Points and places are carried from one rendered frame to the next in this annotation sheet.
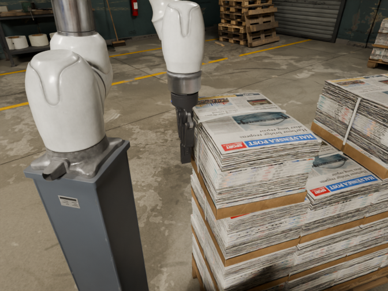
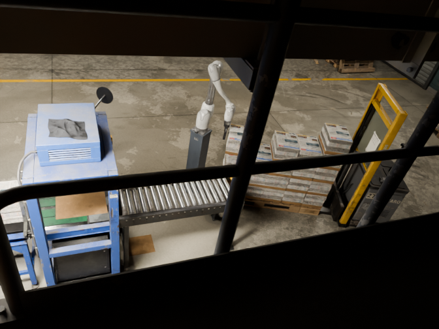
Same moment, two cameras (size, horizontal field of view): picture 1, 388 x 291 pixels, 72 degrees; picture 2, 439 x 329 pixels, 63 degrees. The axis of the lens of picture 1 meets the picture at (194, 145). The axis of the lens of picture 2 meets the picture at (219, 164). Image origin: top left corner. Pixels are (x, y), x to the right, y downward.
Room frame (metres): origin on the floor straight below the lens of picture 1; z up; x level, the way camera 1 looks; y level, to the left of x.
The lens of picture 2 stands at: (-3.00, -0.80, 3.47)
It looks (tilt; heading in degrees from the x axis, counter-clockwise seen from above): 38 degrees down; 12
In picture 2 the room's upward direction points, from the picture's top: 12 degrees clockwise
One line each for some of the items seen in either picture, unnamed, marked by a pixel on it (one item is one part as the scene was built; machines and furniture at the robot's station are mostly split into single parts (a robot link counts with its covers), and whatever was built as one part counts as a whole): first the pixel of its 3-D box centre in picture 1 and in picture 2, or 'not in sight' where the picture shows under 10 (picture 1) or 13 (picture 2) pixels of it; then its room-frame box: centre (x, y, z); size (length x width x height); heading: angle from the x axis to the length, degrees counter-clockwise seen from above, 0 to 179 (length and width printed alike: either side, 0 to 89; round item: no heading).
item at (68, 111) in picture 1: (66, 97); (203, 118); (0.63, 0.32, 1.17); 0.18 x 0.16 x 0.22; 7
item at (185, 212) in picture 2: not in sight; (184, 212); (-0.54, 0.00, 0.74); 1.34 x 0.05 x 0.12; 129
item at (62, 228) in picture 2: not in sight; (78, 207); (-0.99, 0.95, 0.75); 0.70 x 0.65 x 0.10; 129
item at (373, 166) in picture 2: not in sight; (368, 173); (0.94, -1.80, 0.97); 0.09 x 0.09 x 1.75; 18
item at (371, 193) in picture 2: not in sight; (370, 192); (1.36, -2.05, 0.40); 0.69 x 0.55 x 0.80; 18
